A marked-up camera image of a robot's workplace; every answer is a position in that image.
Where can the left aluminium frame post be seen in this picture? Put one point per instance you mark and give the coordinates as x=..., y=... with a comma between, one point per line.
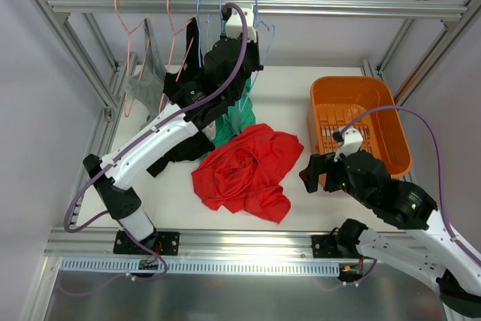
x=60, y=26

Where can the front aluminium rail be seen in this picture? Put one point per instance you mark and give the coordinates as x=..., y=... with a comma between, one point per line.
x=194, y=244

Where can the aluminium frame post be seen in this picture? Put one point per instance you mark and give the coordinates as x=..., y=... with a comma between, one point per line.
x=60, y=26
x=417, y=50

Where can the pink hanger left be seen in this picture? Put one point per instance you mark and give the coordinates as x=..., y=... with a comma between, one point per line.
x=127, y=106

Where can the grey tank top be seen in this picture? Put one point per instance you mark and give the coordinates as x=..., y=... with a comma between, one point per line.
x=147, y=86

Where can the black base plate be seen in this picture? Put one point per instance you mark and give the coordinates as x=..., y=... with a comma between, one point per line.
x=324, y=247
x=162, y=242

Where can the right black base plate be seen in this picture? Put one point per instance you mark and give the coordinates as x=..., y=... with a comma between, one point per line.
x=324, y=247

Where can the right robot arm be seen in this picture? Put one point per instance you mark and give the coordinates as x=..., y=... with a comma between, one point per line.
x=444, y=267

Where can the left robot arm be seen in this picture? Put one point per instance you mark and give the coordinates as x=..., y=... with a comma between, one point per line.
x=195, y=101

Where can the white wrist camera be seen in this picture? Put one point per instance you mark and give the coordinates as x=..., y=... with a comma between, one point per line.
x=349, y=141
x=232, y=24

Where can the orange plastic basket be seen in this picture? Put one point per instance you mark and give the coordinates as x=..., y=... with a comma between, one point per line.
x=337, y=100

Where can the light blue hanger with white top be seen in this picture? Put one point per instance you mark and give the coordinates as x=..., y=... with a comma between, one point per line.
x=199, y=28

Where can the pink hanger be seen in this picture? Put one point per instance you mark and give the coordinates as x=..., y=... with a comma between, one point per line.
x=175, y=33
x=127, y=106

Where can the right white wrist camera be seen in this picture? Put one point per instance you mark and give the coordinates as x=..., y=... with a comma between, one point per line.
x=349, y=141

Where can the black tank top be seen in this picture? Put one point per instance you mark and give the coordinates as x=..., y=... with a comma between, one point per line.
x=184, y=73

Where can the aluminium hanging rail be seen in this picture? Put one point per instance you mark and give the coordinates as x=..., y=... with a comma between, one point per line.
x=269, y=8

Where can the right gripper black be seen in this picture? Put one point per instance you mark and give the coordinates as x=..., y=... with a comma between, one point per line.
x=327, y=172

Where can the white slotted cable duct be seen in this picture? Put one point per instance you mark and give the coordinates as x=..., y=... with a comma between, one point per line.
x=191, y=266

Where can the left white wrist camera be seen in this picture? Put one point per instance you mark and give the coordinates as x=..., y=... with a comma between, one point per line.
x=232, y=24

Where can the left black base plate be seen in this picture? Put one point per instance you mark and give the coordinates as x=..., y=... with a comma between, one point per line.
x=162, y=242

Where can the red tank top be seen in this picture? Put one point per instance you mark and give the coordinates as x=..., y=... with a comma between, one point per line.
x=245, y=174

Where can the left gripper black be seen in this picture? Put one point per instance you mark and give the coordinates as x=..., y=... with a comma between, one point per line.
x=254, y=55

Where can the white tank top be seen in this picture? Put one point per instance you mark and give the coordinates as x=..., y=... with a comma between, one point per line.
x=210, y=131

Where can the right aluminium frame post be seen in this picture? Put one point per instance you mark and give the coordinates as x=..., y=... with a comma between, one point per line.
x=417, y=50

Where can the green tank top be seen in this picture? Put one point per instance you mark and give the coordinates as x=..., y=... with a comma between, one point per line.
x=236, y=120

